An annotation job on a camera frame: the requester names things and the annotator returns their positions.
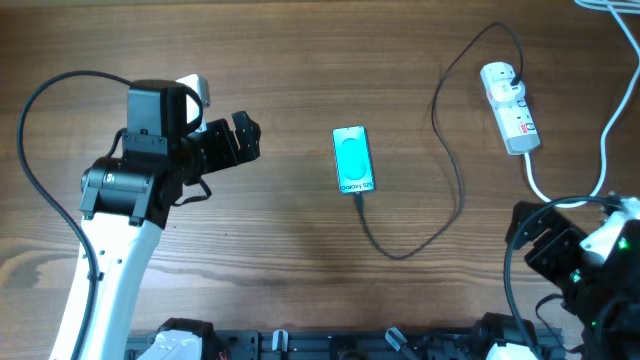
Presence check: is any black left camera cable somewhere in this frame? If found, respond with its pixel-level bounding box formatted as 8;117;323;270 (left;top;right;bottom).
16;69;134;360

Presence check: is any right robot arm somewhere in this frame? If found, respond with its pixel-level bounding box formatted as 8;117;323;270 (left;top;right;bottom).
470;195;639;359

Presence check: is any black USB charging cable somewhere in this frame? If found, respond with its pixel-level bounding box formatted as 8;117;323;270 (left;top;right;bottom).
353;21;526;261

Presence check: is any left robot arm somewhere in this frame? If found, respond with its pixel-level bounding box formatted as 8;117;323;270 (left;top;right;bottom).
51;80;261;359

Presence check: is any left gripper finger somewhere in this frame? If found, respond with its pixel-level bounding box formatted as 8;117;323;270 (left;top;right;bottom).
245;119;261;160
232;111;252;150

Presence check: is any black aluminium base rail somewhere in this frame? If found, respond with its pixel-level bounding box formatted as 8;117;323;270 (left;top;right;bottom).
124;327;567;360

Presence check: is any white power strip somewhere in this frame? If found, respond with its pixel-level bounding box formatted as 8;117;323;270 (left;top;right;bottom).
480;62;541;155

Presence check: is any white USB charger plug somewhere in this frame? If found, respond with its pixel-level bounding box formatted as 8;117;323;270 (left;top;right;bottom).
487;80;526;108

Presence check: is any white power strip cord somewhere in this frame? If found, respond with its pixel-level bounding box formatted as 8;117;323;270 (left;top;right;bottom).
523;0;640;210

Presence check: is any white cables top right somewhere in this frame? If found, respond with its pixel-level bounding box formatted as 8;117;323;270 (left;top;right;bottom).
573;0;640;15

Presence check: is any turquoise screen smartphone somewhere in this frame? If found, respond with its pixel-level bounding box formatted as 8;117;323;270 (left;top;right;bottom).
332;125;375;194

